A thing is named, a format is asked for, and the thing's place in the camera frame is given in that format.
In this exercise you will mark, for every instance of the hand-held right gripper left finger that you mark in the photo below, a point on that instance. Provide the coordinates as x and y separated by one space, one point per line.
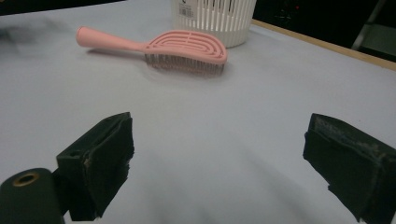
102 158

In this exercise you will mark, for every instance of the pink hairbrush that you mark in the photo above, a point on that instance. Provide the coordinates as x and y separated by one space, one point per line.
186 46

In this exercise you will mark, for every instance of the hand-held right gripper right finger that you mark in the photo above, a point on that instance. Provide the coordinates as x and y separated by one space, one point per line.
351 161

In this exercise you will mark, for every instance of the grey metal stand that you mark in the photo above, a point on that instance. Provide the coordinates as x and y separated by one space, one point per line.
378 37

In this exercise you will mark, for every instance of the white slatted plastic basket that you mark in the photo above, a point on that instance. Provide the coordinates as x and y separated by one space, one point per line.
218 21

